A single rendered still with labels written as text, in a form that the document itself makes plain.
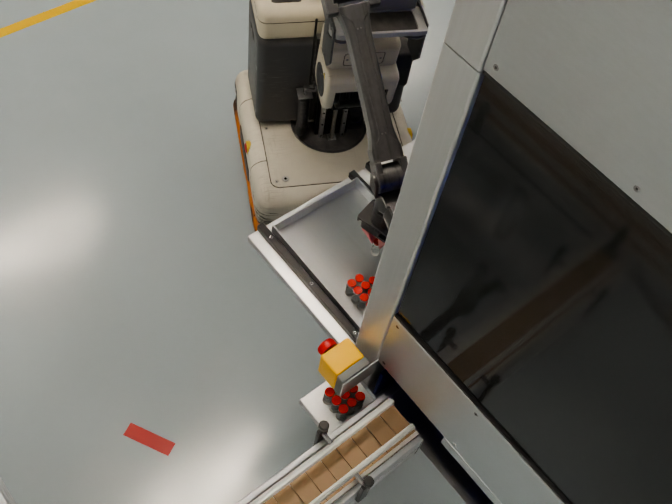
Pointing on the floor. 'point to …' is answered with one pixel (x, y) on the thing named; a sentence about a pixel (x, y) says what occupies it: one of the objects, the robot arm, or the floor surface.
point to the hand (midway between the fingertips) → (377, 242)
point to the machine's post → (429, 164)
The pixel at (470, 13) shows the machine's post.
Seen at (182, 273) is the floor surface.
